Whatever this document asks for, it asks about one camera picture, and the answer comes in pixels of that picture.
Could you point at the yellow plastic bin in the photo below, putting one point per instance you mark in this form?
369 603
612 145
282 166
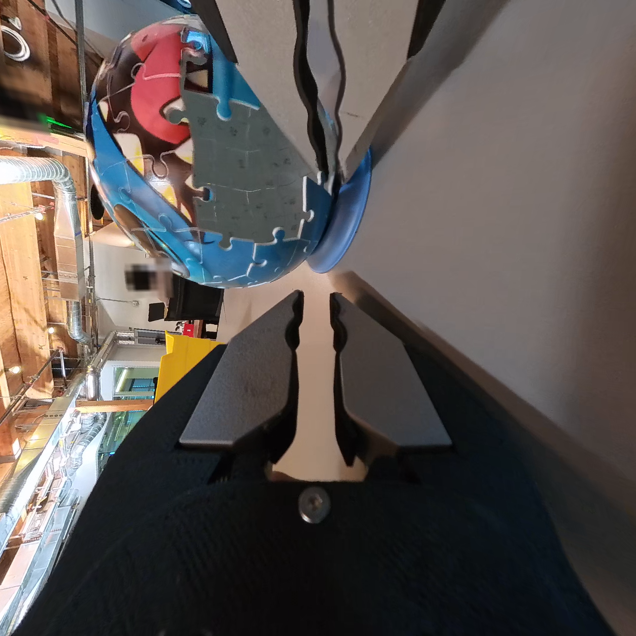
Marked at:
184 357

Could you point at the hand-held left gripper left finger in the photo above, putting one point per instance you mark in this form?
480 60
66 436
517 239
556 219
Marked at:
248 392

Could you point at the white puzzle piece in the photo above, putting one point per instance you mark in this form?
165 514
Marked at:
315 198

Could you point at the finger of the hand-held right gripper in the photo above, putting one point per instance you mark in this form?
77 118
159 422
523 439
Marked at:
372 49
268 59

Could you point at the silver ventilation duct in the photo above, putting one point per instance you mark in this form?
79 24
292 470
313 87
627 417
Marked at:
35 171

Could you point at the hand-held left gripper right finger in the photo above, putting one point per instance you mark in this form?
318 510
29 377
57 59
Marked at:
387 397

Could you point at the blue ball stand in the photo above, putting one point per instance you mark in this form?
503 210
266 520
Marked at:
350 218

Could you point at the blue puzzle ball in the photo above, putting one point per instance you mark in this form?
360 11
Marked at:
238 164

